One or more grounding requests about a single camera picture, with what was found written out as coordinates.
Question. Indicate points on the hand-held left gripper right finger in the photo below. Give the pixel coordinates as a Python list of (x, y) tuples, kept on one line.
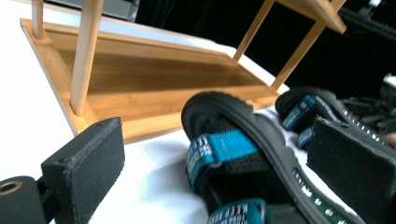
[(351, 168)]

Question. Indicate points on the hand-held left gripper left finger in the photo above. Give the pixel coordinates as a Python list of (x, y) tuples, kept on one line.
[(90, 168)]

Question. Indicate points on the wooden shelf rack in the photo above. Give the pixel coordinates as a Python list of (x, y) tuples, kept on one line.
[(155, 81)]

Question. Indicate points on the black metal stand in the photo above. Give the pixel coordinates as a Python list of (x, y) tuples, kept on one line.
[(367, 21)]

